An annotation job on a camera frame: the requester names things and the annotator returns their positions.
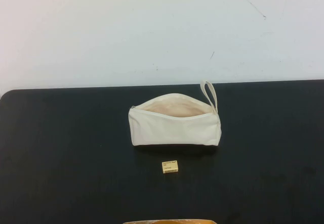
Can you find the small yellow boxed eraser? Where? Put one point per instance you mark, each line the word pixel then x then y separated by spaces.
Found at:
pixel 171 166

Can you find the cream canvas pencil case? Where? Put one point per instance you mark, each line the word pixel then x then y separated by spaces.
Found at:
pixel 174 130

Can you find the orange yellow curved object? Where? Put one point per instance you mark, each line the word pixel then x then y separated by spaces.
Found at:
pixel 167 222

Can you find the black table mat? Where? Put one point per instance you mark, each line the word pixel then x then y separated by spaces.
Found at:
pixel 76 158

